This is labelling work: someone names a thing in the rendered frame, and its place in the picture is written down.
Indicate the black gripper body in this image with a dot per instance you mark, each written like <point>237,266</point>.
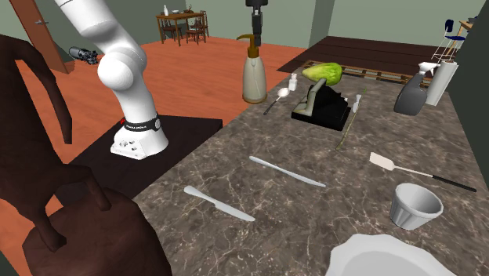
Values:
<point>256,23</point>

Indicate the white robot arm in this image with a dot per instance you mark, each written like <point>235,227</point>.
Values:
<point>126,95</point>

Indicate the beige soap dispenser brown pump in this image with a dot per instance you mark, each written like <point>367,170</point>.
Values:
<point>254,80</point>

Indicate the brown wooden dining chair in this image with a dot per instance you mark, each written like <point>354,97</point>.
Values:
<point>170,28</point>
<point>196,30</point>

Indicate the small white shaker bottle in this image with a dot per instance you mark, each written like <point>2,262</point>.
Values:
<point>292,83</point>

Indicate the brown wooden dining table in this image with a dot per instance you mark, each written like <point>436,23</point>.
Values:
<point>177,16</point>

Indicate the green leafy vegetable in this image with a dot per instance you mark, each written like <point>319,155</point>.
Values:
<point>324,72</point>

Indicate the black box with grey lever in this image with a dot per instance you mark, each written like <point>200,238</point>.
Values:
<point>328,111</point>

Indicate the dark brown striped rug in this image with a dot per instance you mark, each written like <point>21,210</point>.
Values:
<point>366,51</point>

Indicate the small white utensil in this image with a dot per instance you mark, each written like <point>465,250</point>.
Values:
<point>356,104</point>

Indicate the dark robot stand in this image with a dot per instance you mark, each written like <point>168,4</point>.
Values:
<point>183,134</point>

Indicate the thin green brown stick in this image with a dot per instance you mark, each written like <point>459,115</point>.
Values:
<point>347,132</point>

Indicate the long silver knife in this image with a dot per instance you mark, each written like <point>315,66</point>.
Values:
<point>286,172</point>

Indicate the grey spray bottle white trigger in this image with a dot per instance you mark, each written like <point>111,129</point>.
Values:
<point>410,97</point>

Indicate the black grey cylinder object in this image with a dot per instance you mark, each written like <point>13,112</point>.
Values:
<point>80,52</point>

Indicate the silver butter knife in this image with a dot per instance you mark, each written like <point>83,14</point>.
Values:
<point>217,204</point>

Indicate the white paper towel roll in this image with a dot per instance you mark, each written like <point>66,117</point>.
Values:
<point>439,84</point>

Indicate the blue white metal chair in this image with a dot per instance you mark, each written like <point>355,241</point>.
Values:
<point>454,37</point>

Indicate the light wooden table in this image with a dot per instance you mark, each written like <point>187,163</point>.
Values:
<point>466,26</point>

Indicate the brown wooden door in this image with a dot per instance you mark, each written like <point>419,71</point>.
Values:
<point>38,34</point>

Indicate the white ribbed cup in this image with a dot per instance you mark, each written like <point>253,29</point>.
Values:
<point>410,214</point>

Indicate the white plate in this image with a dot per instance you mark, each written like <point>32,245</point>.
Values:
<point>366,252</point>

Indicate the dark brown wooden chair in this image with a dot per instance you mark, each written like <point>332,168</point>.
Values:
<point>95,237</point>

